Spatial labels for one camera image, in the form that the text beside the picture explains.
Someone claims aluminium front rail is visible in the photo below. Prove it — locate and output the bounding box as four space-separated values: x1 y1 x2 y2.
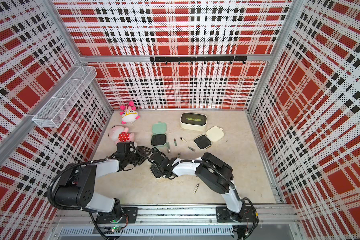
50 204 301 238

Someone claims pink doll red dress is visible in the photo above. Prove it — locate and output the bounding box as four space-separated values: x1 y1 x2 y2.
108 126 135 144

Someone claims green nail clipper case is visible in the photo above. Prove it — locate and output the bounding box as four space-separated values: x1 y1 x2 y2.
151 122 167 147

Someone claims cream tissue box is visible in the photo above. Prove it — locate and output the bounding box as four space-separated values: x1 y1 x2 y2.
180 113 208 132

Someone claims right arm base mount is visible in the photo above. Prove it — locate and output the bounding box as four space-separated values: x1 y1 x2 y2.
216 206 258 223

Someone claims white wire mesh basket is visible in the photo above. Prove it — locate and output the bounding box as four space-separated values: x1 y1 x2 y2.
33 66 97 128

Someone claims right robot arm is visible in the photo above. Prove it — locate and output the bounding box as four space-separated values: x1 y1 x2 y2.
136 146 244 215

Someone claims pink owl plush toy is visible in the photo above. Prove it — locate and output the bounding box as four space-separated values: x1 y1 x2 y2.
120 101 140 125

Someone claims black wall hook rail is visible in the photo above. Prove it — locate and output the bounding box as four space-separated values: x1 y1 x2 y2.
150 56 248 64

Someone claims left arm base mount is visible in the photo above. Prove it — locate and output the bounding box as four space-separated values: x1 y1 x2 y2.
96 207 139 224

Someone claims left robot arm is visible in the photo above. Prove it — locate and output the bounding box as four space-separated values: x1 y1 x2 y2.
47 142 148 215

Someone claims cream case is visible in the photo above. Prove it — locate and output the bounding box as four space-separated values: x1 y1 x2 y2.
150 165 164 179
194 126 225 150

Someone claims small clipper front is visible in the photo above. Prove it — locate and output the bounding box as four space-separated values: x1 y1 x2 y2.
193 184 200 194

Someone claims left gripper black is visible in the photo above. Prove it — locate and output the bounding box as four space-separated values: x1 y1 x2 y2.
125 147 152 166

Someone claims large green nail clipper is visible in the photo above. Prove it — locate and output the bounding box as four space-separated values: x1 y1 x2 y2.
166 142 171 153

